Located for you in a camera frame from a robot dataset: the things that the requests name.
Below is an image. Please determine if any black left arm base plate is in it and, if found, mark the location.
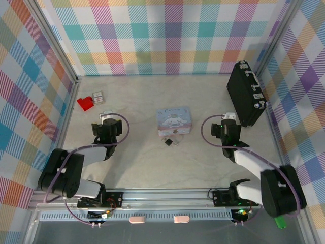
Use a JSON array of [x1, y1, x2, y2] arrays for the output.
[[77, 191, 124, 209]]

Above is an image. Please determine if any light blue cartoon pouch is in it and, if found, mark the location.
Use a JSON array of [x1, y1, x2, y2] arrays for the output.
[[155, 106, 192, 137]]

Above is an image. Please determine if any aluminium side rail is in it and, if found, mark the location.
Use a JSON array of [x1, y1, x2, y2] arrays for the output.
[[54, 77, 82, 153], [256, 73, 295, 171]]

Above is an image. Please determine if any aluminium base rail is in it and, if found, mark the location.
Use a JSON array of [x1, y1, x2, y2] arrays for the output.
[[30, 188, 265, 211]]

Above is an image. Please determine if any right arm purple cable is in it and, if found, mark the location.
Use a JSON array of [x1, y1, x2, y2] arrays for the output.
[[201, 114, 308, 227]]

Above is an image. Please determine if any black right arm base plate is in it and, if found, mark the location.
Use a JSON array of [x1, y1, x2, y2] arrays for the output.
[[212, 189, 260, 207]]

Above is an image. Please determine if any grey slotted cable duct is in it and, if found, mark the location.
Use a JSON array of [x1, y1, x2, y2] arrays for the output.
[[39, 212, 234, 221]]

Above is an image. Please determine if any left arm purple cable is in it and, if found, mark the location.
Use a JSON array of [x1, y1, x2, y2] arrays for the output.
[[44, 113, 131, 227]]

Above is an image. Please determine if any aluminium frame post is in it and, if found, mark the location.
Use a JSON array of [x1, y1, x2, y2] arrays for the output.
[[29, 0, 80, 86], [255, 0, 307, 77]]

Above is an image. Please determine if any green plastic block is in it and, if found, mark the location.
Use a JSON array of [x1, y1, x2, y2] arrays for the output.
[[274, 216, 288, 229]]

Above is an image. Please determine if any black briefcase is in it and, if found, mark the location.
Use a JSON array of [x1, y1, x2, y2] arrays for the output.
[[226, 60, 269, 128]]

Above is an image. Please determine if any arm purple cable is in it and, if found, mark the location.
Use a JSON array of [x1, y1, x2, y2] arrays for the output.
[[201, 114, 308, 227], [44, 113, 131, 227]]

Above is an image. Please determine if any black controller board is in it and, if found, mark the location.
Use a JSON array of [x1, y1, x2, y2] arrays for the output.
[[232, 208, 251, 221], [87, 209, 114, 221]]

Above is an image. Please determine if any red plastic block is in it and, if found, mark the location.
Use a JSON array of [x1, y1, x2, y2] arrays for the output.
[[77, 96, 95, 112]]

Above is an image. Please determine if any small card box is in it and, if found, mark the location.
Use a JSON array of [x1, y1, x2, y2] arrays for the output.
[[91, 91, 106, 105]]

